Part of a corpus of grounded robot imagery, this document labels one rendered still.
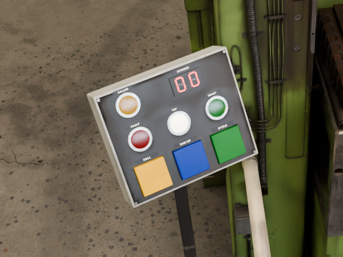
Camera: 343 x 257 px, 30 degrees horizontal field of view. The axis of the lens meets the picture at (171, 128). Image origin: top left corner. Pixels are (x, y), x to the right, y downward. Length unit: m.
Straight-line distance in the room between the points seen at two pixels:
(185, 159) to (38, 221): 1.42
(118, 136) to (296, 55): 0.58
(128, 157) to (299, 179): 0.80
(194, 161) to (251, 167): 0.50
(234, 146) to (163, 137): 0.18
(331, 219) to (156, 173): 0.68
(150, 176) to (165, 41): 2.19
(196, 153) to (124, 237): 1.21
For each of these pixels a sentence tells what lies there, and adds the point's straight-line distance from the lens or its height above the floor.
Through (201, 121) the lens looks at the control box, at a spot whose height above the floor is 1.07.
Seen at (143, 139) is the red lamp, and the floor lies 1.09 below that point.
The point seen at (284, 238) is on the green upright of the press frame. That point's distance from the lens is 2.37.
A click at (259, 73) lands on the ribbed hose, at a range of 1.77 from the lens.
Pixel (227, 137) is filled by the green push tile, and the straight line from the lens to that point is 1.54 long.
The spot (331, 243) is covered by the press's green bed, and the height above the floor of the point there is 0.43.
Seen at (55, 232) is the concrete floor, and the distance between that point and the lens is 2.78.
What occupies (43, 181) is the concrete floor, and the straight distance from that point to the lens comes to 2.99.
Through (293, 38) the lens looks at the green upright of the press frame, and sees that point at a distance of 1.75.
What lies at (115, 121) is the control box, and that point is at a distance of 1.46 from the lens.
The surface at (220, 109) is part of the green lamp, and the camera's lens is 1.53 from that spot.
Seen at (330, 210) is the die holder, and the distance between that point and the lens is 1.95.
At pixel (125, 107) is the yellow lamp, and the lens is 1.45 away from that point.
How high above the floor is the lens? 2.11
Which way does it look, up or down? 43 degrees down
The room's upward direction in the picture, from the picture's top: 9 degrees counter-clockwise
